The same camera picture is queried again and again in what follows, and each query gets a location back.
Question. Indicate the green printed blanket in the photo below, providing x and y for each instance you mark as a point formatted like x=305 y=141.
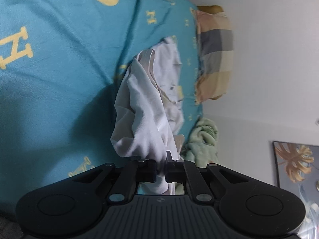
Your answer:
x=203 y=139

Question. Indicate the white t-shirt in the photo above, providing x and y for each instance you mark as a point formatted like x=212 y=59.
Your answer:
x=147 y=129

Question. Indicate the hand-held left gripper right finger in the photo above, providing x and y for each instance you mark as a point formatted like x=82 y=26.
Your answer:
x=173 y=173

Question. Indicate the checkered pillow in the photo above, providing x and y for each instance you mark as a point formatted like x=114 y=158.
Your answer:
x=216 y=54

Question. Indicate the framed leaf wall picture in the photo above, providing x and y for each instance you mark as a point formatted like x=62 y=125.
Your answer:
x=294 y=164

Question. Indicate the teal printed bed sheet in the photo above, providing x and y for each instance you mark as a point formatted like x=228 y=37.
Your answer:
x=62 y=92

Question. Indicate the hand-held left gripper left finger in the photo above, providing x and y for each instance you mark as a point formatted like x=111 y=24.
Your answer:
x=147 y=171

